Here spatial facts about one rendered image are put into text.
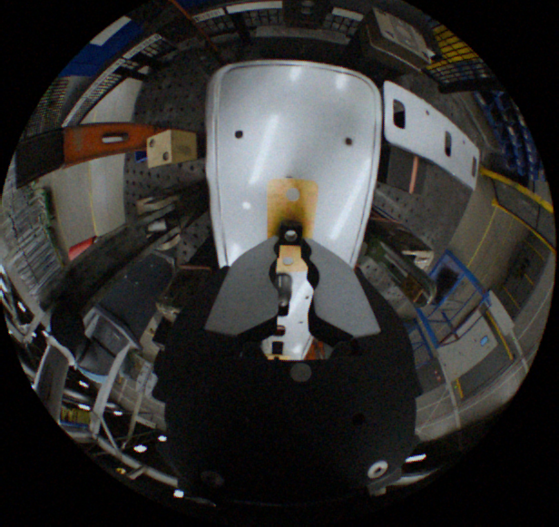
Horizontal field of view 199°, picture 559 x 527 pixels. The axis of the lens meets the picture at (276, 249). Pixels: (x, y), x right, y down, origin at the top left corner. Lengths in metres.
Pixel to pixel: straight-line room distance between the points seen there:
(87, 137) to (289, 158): 0.20
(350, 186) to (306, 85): 0.14
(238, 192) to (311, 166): 0.10
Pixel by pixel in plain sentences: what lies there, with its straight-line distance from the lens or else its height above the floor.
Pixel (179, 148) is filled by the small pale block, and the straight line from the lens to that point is 0.18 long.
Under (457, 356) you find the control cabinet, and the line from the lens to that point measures 8.29.
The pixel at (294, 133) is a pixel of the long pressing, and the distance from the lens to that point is 0.20.
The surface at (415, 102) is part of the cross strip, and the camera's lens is 0.30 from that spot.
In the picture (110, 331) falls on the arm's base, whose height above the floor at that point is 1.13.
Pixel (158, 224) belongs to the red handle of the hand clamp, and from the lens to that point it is 0.19.
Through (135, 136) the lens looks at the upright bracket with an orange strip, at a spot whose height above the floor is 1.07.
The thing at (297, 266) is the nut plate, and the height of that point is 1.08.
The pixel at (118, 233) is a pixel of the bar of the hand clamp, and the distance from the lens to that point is 0.16.
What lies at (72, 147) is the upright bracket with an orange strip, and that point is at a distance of 0.16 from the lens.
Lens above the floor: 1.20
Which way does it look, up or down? 58 degrees down
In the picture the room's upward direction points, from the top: 175 degrees counter-clockwise
